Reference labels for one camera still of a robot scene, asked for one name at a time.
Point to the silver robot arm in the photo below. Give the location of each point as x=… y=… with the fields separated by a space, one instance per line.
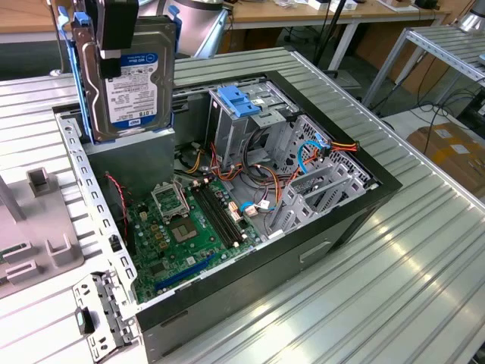
x=202 y=34

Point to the black open PC case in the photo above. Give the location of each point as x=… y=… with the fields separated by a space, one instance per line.
x=265 y=273

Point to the wooden block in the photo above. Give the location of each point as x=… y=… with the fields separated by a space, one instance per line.
x=396 y=4

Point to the cardboard box with labels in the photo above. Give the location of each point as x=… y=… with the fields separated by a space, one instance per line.
x=447 y=151

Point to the hard disk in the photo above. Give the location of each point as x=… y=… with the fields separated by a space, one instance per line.
x=132 y=95

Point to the blue drive bay latch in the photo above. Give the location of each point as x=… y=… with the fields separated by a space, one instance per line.
x=236 y=102

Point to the black blue latch tab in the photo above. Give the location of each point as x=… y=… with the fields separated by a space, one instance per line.
x=85 y=322

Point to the black case fan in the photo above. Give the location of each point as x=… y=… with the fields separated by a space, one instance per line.
x=113 y=212

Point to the metal slat side table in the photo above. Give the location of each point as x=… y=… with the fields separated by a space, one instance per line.
x=435 y=41

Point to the blue expansion slot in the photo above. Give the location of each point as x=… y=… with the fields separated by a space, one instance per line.
x=185 y=273

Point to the black desk device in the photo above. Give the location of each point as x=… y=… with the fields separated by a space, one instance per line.
x=424 y=4

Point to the grey power supply unit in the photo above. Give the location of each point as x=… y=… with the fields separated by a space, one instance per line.
x=129 y=167

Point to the green motherboard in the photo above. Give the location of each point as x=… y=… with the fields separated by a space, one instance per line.
x=182 y=258

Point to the small white box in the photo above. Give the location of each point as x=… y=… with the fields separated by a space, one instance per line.
x=350 y=4
x=318 y=4

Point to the green RAM stick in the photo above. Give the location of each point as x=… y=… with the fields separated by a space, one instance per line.
x=13 y=252

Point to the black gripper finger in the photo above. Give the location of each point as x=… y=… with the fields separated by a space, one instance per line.
x=117 y=26

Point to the grey parts rack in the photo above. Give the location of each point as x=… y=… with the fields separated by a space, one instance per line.
x=41 y=212

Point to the black stand pole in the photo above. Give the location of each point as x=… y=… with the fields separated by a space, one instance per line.
x=330 y=30

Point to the CPU socket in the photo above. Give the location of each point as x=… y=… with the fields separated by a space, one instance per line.
x=183 y=230

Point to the black RAM slot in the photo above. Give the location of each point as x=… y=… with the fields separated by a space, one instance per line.
x=219 y=212
x=213 y=212
x=224 y=212
x=208 y=212

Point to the grey optical drive cage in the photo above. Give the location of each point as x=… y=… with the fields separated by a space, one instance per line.
x=227 y=140

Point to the wooden top desk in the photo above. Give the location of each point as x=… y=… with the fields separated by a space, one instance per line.
x=265 y=15

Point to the large brown box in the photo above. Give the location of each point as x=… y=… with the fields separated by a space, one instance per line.
x=379 y=45

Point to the grey metal disk bay cage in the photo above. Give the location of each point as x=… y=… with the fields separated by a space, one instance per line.
x=299 y=206

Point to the grey expansion bracket plate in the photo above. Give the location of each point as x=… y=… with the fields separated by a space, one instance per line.
x=88 y=290

